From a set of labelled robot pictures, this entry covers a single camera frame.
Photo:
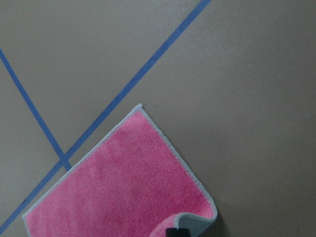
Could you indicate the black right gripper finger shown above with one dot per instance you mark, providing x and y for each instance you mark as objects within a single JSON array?
[{"x": 177, "y": 232}]

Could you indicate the pink towel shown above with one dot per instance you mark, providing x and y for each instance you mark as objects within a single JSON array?
[{"x": 133, "y": 183}]

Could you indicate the brown paper table cover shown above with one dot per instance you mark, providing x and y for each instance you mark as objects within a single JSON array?
[{"x": 235, "y": 94}]

